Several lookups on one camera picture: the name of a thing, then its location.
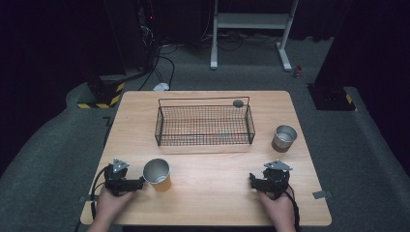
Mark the person's left hand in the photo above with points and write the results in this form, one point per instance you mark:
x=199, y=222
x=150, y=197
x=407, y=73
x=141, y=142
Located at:
x=111, y=204

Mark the dark equipment rack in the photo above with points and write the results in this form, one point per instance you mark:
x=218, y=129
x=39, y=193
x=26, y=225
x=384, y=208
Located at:
x=146, y=32

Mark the grey tape piece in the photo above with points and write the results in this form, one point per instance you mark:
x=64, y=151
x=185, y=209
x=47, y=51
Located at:
x=322, y=194

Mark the grey round disc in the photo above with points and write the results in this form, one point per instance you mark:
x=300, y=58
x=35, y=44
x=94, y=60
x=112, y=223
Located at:
x=238, y=103

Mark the yellow metal-lined cup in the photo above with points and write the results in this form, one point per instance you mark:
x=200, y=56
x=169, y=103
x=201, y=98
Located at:
x=158, y=175

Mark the black yellow striped base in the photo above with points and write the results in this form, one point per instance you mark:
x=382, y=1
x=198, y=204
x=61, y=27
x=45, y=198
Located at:
x=335, y=98
x=106, y=96

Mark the small red object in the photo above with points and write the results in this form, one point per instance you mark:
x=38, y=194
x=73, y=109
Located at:
x=298, y=71

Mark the brown-based metal cup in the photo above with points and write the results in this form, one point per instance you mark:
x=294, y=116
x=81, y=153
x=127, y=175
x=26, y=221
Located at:
x=283, y=138

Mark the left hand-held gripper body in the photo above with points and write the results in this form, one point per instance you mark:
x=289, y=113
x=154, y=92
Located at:
x=117, y=180

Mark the white metal stand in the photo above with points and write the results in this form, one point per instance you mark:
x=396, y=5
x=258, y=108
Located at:
x=251, y=21

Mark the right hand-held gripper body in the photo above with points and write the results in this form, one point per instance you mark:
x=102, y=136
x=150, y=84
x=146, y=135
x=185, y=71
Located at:
x=277, y=180

